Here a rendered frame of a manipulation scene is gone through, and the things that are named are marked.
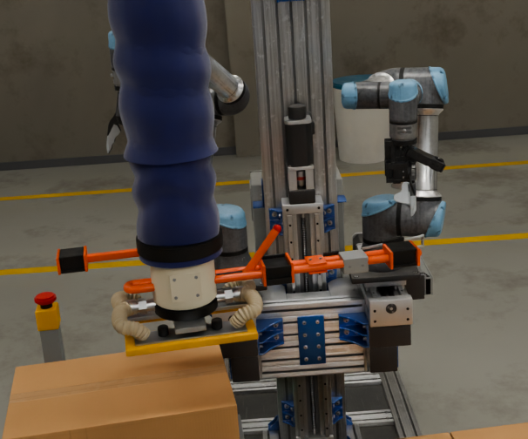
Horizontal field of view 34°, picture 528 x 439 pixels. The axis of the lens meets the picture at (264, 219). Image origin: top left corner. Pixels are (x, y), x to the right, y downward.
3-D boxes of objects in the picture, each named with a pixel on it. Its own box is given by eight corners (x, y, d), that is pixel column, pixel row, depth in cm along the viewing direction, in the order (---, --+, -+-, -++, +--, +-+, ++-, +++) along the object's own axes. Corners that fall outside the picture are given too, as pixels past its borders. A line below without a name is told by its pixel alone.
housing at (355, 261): (344, 275, 237) (343, 260, 236) (337, 266, 244) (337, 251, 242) (368, 272, 238) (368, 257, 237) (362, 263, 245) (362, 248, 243)
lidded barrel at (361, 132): (390, 147, 850) (389, 72, 827) (401, 163, 794) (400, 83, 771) (330, 151, 850) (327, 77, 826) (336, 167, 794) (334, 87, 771)
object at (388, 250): (390, 269, 238) (390, 253, 236) (382, 260, 245) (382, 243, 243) (420, 266, 239) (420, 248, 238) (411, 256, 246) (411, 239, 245)
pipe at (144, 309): (124, 341, 222) (121, 320, 220) (122, 302, 246) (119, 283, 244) (256, 323, 227) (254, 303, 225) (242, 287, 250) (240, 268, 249)
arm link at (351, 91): (369, 67, 288) (339, 75, 242) (403, 66, 285) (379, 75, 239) (369, 102, 290) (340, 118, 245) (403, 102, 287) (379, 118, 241)
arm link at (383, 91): (384, 77, 248) (377, 84, 238) (424, 77, 245) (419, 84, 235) (384, 104, 250) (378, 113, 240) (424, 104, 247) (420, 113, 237)
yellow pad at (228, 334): (125, 357, 221) (124, 340, 220) (125, 340, 231) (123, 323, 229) (259, 340, 226) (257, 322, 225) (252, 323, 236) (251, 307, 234)
